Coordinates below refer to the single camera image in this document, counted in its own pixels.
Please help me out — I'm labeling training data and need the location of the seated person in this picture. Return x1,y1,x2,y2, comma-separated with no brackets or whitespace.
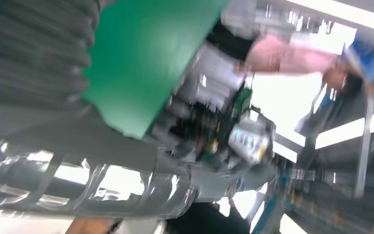
243,32,367,96

